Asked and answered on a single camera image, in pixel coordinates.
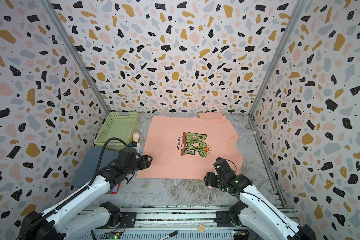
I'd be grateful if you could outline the green plastic basket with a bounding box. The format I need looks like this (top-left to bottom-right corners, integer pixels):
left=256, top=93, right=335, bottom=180
left=95, top=112, right=139, bottom=147

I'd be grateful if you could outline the folded grey t-shirt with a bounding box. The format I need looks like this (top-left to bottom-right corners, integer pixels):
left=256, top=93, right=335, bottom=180
left=71, top=146, right=119, bottom=189

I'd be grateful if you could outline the pink graphic t-shirt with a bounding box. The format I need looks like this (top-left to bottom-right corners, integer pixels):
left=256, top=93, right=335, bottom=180
left=137, top=113, right=243, bottom=180

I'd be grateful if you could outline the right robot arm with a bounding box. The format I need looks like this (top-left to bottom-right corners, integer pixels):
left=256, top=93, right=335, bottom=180
left=204, top=158, right=316, bottom=240

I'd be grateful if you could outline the right wooden block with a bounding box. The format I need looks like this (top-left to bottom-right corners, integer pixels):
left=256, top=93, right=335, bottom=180
left=198, top=224, right=206, bottom=234

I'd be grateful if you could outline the right circuit board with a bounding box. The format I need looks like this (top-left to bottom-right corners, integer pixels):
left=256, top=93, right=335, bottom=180
left=233, top=230, right=249, bottom=240

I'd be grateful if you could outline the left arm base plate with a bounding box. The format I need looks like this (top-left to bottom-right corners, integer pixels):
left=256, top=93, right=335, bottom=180
left=92, top=211, right=137, bottom=230

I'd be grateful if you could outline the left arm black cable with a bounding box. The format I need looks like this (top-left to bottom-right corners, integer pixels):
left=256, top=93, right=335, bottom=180
left=14, top=137, right=139, bottom=240

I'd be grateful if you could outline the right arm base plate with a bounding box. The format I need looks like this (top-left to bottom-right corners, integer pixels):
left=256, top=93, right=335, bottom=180
left=214, top=211, right=257, bottom=228

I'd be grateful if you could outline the green circuit board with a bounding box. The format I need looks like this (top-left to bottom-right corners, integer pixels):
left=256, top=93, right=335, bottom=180
left=101, top=232, right=122, bottom=240

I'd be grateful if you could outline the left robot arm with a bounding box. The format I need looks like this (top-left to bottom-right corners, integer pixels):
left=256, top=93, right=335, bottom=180
left=17, top=147, right=153, bottom=240

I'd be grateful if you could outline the folded red t-shirt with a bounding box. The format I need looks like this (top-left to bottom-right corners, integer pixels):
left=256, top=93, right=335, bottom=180
left=107, top=183, right=121, bottom=195

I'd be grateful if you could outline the aluminium rail frame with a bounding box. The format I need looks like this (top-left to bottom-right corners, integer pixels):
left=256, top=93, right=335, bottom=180
left=46, top=205, right=302, bottom=240

